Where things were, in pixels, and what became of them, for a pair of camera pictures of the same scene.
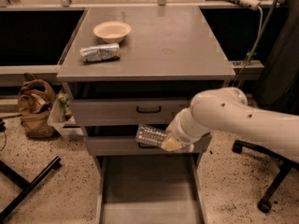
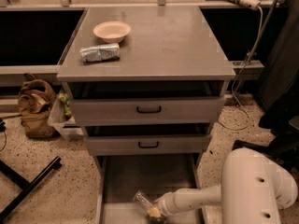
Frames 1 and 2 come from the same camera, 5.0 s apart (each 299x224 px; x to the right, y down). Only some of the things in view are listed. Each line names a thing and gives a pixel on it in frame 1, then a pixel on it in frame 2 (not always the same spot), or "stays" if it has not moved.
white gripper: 178,134 to 164,204
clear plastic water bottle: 149,134 to 140,199
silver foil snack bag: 100,52 stays
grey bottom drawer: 155,189 stays
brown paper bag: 35,100 stays
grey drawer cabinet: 132,66 stays
